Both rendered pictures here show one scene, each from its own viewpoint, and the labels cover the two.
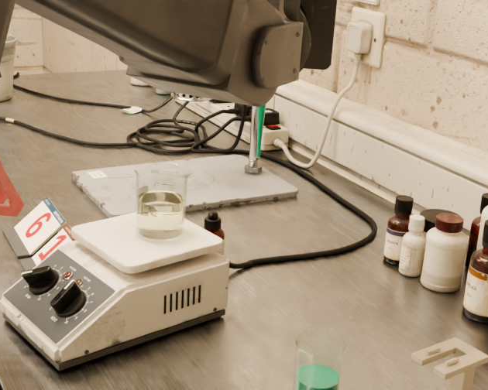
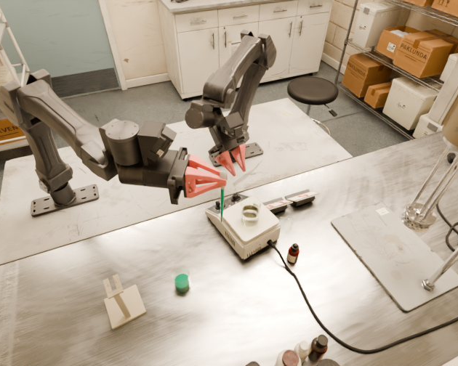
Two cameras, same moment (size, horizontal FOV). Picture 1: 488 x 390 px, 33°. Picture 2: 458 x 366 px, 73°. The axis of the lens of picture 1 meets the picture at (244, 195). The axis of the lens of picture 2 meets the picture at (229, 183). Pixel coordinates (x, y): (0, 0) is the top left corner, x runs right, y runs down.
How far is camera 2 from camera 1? 95 cm
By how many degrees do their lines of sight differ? 80
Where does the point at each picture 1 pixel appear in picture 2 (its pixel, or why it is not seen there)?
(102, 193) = (357, 215)
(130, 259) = (225, 213)
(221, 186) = (391, 266)
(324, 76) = not seen: outside the picture
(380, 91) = not seen: outside the picture
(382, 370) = (201, 314)
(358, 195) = (424, 355)
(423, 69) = not seen: outside the picture
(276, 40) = (91, 164)
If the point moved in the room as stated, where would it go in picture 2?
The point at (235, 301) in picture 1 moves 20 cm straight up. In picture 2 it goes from (256, 266) to (262, 218)
